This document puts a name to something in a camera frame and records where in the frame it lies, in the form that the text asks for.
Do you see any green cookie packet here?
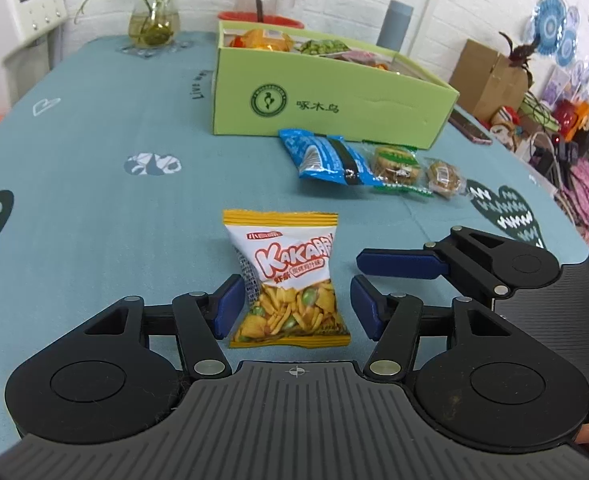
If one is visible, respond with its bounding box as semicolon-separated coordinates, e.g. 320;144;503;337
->
362;143;432;197

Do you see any blue snack packet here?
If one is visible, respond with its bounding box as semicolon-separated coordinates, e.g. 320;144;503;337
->
278;129;383;188

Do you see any Kakarr orange snack bag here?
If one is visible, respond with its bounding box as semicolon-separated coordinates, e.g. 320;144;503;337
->
223;209;351;349

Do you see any small clear wrapped cake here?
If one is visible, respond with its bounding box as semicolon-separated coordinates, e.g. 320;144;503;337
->
426;158;467;200

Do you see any checkered side tablecloth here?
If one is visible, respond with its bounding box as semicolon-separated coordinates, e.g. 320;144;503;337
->
519;154;589;246

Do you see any red cased smartphone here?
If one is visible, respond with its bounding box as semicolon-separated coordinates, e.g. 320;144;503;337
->
449;110;492;145

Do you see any red kettle on side table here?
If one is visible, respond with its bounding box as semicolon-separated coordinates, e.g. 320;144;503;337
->
553;99;579;142

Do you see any brown cardboard box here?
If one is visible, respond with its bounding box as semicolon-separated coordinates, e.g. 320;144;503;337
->
450;39;528;122

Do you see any teal patterned tablecloth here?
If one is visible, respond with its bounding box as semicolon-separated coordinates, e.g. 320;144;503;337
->
0;29;589;461

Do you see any dark purple plant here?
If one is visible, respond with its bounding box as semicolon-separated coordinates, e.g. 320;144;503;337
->
500;32;541;88

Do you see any small blue paper fan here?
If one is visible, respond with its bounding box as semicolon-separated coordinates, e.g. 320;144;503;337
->
556;27;577;67

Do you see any grey blue thermos bottle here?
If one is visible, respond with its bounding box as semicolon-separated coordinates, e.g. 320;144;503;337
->
376;0;414;52

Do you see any large blue paper fan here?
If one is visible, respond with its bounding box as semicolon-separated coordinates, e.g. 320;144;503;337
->
533;0;567;56

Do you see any green cardboard box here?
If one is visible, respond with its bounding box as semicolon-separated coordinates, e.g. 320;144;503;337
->
213;21;459;150

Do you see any golden yellow snack packet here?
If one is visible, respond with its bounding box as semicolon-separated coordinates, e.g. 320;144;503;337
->
229;28;295;52

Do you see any red round tray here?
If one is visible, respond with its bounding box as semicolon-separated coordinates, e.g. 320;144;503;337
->
217;10;306;32

